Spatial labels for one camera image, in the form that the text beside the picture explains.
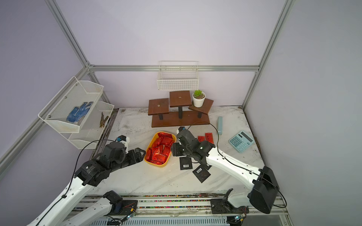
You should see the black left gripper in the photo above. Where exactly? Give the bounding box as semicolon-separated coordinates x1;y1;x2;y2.
112;147;147;173

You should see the red tea bag packet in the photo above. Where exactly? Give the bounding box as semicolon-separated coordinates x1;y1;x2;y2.
198;136;206;142
205;133;214;144

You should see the black tea bag packet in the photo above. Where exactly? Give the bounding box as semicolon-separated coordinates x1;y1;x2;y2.
179;156;193;170
193;165;211;183

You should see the yellow plastic storage box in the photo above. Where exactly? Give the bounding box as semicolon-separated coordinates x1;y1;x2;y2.
144;131;176;167

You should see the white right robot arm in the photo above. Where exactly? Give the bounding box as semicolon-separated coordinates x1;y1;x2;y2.
176;130;279;214

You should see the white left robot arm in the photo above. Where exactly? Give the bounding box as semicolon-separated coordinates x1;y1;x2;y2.
31;144;146;226

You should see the brown wooden tiered stand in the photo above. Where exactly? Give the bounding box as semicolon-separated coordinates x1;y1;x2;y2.
148;90;214;128

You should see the pale green eraser block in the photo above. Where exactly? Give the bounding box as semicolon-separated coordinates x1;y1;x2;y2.
217;116;223;135

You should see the lower white mesh shelf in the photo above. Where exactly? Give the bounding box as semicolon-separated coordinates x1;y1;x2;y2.
68;101;114;149

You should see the white mesh shelf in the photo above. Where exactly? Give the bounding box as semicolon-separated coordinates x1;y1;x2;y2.
68;101;114;149
38;77;104;133

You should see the brown twig bundle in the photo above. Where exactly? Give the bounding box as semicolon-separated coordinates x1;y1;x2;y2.
100;112;109;128

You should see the white potted green plant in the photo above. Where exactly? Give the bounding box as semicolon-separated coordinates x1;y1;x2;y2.
192;90;206;108

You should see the teal calculator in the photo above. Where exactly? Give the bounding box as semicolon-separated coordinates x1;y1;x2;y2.
229;131;255;153

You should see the blue dotted work glove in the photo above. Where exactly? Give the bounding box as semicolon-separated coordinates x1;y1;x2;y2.
67;102;93;123

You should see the upper white mesh shelf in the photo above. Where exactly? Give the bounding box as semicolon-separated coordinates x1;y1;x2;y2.
38;77;104;133

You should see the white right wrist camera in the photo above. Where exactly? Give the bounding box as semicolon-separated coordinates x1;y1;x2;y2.
176;126;186;135

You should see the white wire wall basket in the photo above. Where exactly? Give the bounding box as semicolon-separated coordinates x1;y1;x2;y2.
157;61;199;91

